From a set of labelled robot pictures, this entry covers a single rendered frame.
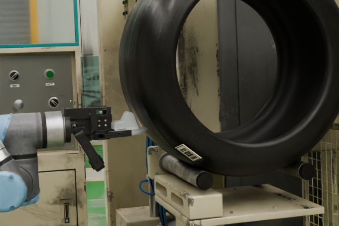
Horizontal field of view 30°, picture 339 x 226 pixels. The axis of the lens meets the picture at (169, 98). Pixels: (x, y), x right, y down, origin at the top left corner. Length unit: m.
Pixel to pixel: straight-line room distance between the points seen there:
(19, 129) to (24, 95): 0.70
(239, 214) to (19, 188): 0.57
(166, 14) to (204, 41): 0.44
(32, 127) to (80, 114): 0.13
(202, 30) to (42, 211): 0.84
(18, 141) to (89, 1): 9.34
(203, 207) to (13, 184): 0.47
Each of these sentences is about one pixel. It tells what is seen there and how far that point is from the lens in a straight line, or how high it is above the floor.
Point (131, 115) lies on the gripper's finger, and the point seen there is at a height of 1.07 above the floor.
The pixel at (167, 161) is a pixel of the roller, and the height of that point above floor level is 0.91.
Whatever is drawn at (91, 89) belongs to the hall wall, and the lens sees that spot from 10.72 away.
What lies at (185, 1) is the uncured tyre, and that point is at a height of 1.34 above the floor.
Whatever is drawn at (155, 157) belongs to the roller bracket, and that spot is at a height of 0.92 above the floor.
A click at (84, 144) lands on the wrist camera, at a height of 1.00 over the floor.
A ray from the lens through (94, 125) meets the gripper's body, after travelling 1.58.
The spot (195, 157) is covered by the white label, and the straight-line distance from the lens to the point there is 1.56.
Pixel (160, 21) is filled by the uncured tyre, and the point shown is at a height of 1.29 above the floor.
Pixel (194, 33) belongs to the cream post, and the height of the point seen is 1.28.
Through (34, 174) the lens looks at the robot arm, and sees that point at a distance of 1.56.
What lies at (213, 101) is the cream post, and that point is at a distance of 1.95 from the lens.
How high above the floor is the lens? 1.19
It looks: 3 degrees down
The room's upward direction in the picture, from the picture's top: 2 degrees counter-clockwise
